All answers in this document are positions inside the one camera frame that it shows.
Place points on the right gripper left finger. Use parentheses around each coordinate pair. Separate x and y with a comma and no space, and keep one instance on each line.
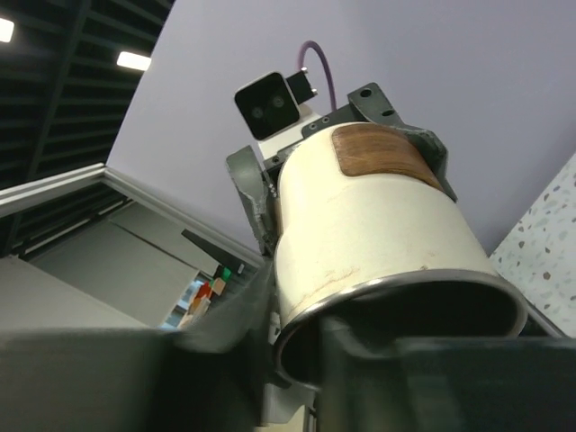
(72,363)

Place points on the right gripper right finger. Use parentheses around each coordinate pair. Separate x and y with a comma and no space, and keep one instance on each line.
(444,384)

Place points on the steel cup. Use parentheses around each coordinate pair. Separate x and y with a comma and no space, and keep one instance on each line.
(387,247)

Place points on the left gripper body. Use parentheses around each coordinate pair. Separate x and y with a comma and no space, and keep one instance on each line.
(308,151)

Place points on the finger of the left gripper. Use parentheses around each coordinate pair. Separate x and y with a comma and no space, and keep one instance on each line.
(257,196)
(372,105)

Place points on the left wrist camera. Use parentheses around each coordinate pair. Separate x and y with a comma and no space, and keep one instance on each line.
(275,110)

